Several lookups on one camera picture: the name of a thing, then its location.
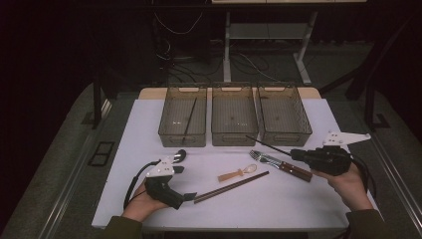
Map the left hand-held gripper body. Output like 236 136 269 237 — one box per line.
143 156 186 211

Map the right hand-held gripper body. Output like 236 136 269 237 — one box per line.
310 129 372 177

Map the brown wooden chopstick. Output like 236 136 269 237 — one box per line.
194 171 271 205
193 170 271 201

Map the translucent grey plastic bin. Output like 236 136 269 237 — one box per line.
157 83 208 148
211 82 260 147

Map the mesh bin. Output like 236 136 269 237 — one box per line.
257 82 314 147

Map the wooden spoon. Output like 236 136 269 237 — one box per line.
217 163 258 183

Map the wooden-handled metal fork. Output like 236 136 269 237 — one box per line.
249 149 313 183

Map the person's left hand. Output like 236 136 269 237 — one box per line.
121 181 170 223

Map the person's right hand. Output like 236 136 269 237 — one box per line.
312 162 374 212

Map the black metal stand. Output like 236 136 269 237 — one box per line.
344 13 419 131
92 75 105 131

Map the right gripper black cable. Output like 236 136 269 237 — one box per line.
349 154 378 200

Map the metal floor rail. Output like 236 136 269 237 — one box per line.
370 134 422 228
39 99 112 239

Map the black floor cable bundle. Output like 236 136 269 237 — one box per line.
165 51 277 84

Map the white desk with metal frame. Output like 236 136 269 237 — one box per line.
211 0 367 87

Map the white hanging cable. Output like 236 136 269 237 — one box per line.
153 12 204 36

